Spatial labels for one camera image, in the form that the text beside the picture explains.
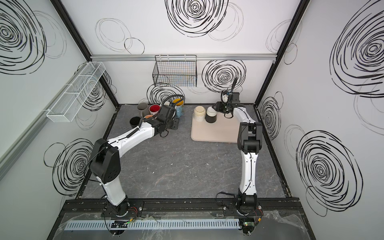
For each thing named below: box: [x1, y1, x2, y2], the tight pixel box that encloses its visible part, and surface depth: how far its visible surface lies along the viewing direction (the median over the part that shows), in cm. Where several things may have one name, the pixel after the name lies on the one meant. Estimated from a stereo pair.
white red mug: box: [149, 104, 161, 115], surface depth 110 cm
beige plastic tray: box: [190, 112, 241, 144], surface depth 107 cm
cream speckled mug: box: [193, 105, 206, 122], surface depth 107 cm
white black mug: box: [205, 106, 217, 123], surface depth 106 cm
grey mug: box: [137, 102, 151, 118], surface depth 107 cm
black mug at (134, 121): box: [129, 116, 141, 129], surface depth 100 cm
